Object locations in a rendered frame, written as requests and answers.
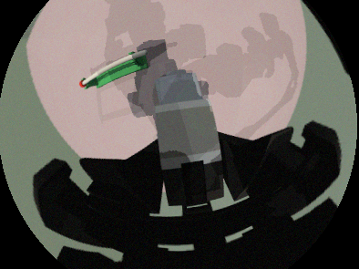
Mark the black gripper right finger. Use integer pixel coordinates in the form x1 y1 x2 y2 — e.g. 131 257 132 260
218 126 294 202

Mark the grey pin with dark red head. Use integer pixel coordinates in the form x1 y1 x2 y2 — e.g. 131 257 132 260
79 50 148 88

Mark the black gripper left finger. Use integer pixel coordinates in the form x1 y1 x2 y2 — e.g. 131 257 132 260
79 139 164 213

